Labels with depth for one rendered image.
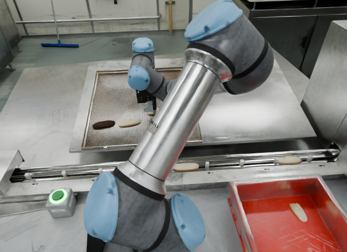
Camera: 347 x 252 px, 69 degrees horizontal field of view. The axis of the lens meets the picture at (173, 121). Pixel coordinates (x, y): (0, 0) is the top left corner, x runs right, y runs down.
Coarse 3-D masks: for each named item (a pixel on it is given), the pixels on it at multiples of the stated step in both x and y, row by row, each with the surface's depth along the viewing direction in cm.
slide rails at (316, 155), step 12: (276, 156) 105; (300, 156) 105; (324, 156) 104; (84, 168) 102; (96, 168) 102; (108, 168) 101; (204, 168) 101; (216, 168) 101; (228, 168) 100; (12, 180) 98; (24, 180) 98; (36, 180) 98
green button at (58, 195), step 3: (54, 192) 87; (57, 192) 87; (60, 192) 87; (63, 192) 87; (54, 195) 86; (57, 195) 86; (60, 195) 86; (63, 195) 86; (54, 198) 85; (57, 198) 85; (60, 198) 85
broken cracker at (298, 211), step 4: (292, 204) 90; (296, 204) 90; (292, 208) 89; (296, 208) 89; (300, 208) 89; (296, 212) 87; (300, 212) 87; (304, 212) 88; (296, 216) 87; (300, 216) 86; (304, 216) 86; (304, 220) 86
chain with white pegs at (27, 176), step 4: (308, 156) 103; (312, 156) 102; (240, 160) 101; (276, 160) 101; (304, 160) 104; (308, 160) 103; (312, 160) 105; (316, 160) 105; (320, 160) 104; (208, 164) 100; (240, 164) 102; (244, 164) 103; (248, 164) 103; (252, 164) 104; (256, 164) 103; (100, 168) 99; (172, 168) 100; (64, 172) 98; (100, 172) 99; (28, 176) 98; (48, 176) 100; (52, 176) 100; (56, 176) 100; (60, 176) 100; (64, 176) 99; (68, 176) 100
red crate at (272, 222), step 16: (256, 208) 90; (272, 208) 90; (288, 208) 90; (304, 208) 90; (256, 224) 85; (272, 224) 85; (288, 224) 85; (304, 224) 85; (320, 224) 85; (240, 240) 80; (256, 240) 81; (272, 240) 81; (288, 240) 81; (304, 240) 81; (320, 240) 81
